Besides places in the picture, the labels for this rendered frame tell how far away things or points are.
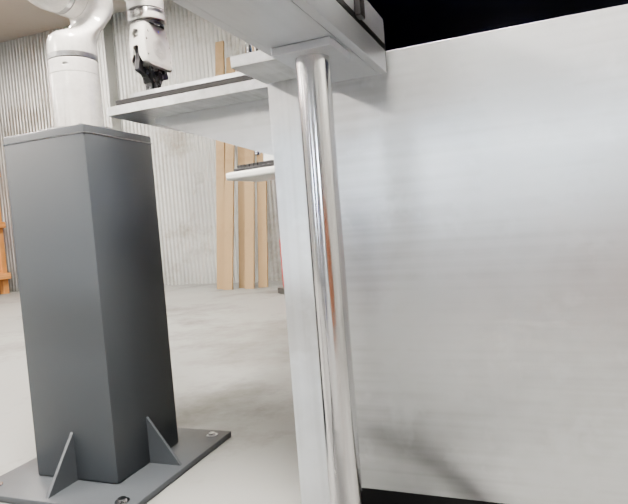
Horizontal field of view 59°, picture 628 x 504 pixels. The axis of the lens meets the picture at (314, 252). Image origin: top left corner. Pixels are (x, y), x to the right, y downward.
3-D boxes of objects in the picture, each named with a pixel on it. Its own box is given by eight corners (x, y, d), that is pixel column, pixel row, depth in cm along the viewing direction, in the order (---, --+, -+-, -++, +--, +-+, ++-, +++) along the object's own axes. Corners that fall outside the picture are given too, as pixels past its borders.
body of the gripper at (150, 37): (145, 11, 123) (150, 62, 123) (173, 25, 132) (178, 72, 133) (118, 19, 126) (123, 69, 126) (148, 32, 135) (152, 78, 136)
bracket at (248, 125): (299, 159, 118) (294, 97, 117) (294, 157, 115) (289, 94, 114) (167, 175, 131) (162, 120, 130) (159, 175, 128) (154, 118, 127)
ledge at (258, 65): (335, 71, 99) (334, 59, 99) (307, 52, 87) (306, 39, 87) (265, 84, 105) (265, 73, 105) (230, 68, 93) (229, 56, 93)
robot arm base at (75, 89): (21, 136, 136) (13, 60, 135) (78, 144, 154) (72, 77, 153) (82, 126, 130) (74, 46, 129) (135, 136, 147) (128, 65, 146)
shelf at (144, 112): (397, 128, 168) (396, 121, 168) (309, 79, 103) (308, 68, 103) (257, 147, 186) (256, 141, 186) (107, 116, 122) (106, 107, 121)
